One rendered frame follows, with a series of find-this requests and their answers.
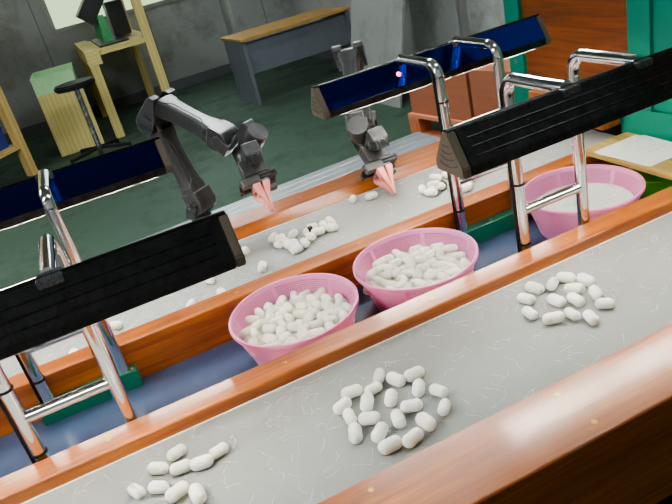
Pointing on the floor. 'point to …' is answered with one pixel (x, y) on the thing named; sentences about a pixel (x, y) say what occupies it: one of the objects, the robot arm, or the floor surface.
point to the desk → (284, 45)
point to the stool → (87, 117)
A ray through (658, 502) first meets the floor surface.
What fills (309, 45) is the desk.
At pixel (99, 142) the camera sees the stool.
